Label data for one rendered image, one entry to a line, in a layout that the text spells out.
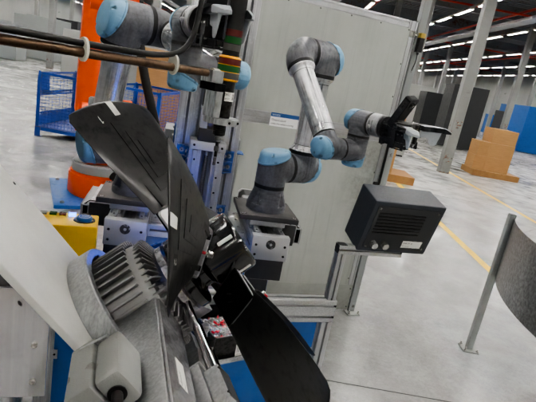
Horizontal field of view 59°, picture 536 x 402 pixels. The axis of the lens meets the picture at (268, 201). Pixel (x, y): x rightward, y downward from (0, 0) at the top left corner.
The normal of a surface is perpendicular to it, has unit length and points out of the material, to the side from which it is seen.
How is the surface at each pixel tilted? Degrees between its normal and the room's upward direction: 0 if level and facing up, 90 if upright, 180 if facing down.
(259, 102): 89
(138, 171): 49
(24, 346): 90
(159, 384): 40
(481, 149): 90
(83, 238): 90
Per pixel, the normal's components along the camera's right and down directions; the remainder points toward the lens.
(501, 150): -0.02, 0.25
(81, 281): -0.29, -0.56
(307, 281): 0.28, 0.29
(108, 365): -0.47, -0.79
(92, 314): -0.07, -0.24
